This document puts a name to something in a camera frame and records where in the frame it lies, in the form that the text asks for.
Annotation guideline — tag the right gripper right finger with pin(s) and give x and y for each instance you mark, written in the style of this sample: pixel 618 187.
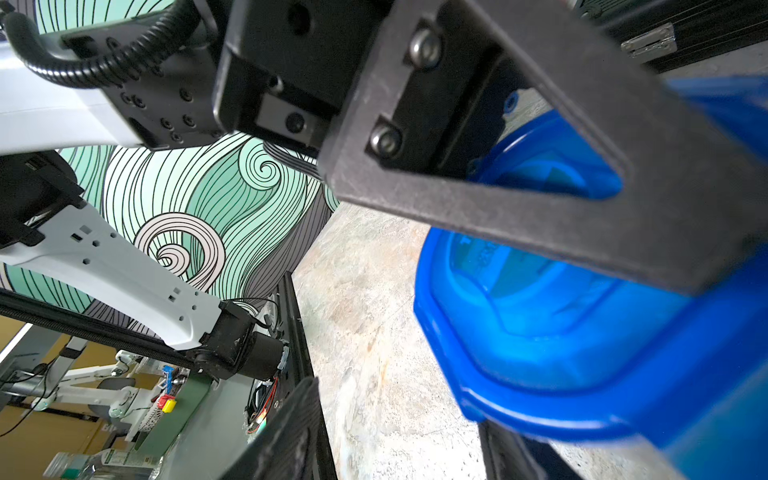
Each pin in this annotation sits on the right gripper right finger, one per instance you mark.
pixel 508 455

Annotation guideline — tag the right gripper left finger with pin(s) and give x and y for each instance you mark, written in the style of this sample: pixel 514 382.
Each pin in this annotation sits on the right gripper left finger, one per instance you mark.
pixel 286 448

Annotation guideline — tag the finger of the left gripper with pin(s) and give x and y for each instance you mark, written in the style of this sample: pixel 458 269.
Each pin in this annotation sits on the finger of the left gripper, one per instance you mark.
pixel 514 122

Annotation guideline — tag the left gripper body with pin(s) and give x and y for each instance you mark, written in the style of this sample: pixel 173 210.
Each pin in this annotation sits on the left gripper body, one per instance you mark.
pixel 286 67

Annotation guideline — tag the blue-lid container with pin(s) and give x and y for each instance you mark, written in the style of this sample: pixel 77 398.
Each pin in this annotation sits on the blue-lid container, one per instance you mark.
pixel 558 352

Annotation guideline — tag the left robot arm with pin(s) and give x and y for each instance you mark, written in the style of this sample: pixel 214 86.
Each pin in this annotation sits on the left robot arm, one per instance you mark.
pixel 77 86

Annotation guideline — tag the black hard case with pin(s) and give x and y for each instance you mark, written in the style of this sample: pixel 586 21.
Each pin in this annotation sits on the black hard case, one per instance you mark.
pixel 666 35

